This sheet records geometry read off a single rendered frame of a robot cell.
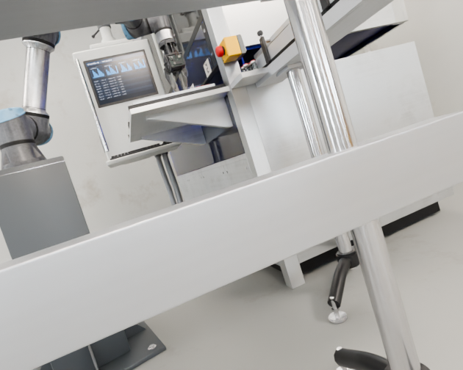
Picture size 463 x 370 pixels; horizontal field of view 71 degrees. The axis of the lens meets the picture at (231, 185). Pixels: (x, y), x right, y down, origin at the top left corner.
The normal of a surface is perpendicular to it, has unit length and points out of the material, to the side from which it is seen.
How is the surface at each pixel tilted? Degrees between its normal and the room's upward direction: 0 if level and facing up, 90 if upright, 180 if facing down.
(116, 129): 90
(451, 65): 90
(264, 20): 90
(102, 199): 90
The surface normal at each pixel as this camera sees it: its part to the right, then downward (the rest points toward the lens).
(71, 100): 0.48, -0.08
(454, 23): -0.83, 0.29
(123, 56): 0.27, -0.01
